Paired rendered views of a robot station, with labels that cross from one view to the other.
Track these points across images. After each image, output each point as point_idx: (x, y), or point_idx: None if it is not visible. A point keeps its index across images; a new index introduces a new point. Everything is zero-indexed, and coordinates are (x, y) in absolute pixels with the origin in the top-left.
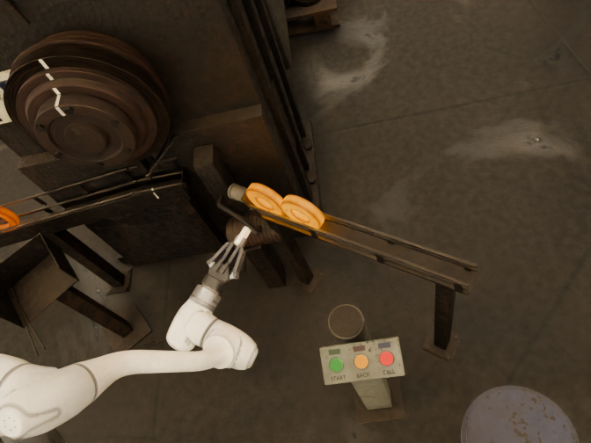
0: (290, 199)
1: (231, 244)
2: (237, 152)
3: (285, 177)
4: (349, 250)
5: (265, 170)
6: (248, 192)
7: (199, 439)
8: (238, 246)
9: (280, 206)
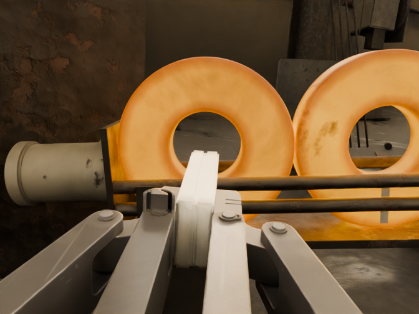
0: (370, 52)
1: (158, 214)
2: (35, 106)
3: None
4: None
5: (91, 205)
6: (143, 101)
7: None
8: (232, 212)
9: (292, 129)
